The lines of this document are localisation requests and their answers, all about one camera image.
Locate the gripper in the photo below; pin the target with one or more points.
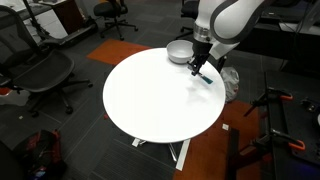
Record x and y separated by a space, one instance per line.
202 49

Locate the teal marker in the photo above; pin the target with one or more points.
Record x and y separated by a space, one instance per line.
207 79

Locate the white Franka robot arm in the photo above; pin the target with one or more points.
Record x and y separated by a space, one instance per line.
230 16

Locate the small red floor marker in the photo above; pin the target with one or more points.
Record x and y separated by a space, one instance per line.
106 116

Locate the white bowl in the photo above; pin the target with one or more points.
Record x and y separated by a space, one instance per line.
178 50

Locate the plastic bottle on floor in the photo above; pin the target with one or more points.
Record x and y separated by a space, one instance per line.
230 83

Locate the small white card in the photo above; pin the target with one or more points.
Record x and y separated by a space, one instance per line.
225 127

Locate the white table base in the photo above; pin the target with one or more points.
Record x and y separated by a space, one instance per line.
182 155

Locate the black orange bar clamp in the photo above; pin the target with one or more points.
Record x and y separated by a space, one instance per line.
296 145
286 97

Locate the black desk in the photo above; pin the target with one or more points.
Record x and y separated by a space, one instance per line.
300 50

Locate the black board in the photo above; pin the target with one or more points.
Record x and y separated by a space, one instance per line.
233 166

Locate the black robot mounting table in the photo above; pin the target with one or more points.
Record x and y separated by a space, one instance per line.
293 126

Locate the small black device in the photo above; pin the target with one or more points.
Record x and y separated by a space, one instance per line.
310 105

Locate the black kick scooter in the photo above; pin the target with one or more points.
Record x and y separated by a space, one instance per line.
70 35

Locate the brown wooden cabinet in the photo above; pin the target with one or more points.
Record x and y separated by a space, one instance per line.
68 15

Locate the white cabinet desk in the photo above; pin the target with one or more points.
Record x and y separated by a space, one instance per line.
50 21

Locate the black mesh office chair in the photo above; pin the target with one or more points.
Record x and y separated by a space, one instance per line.
40 71

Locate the red black bag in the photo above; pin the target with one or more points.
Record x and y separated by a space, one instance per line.
40 150

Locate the black high-back office chair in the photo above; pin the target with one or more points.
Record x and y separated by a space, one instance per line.
8 163

